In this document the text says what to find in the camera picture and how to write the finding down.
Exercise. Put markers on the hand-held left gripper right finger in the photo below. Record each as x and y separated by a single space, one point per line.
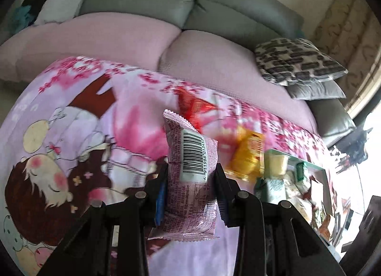
223 210

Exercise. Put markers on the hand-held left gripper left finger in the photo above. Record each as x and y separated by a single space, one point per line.
160 201

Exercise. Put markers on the pink snack packet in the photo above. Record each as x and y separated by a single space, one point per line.
190 192

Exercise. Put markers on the teal shallow box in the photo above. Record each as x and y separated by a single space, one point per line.
323 174

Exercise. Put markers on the clear bun packet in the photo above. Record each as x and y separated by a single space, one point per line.
275 164

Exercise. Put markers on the orange yellow snack packet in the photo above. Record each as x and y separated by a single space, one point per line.
248 154

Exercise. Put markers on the beige snack packet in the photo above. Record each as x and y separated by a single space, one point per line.
300 208

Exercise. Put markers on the dark object by window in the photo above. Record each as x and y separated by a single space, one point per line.
357 143

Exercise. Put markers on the shiny red snack packet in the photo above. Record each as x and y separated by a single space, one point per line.
195 107

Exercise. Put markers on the printed cartoon blanket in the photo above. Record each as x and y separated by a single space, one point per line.
74 133

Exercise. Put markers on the grey pillow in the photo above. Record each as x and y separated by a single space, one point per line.
318 90

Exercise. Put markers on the pink sofa cover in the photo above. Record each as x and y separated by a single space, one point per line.
125 40

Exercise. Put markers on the black and white patterned pillow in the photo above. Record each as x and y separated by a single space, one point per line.
297 60

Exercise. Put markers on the patterned beige curtain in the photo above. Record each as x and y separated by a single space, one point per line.
345 43

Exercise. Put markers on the white cushion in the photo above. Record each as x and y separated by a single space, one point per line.
64 2

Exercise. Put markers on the dark and teal clothes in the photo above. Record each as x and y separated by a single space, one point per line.
25 14

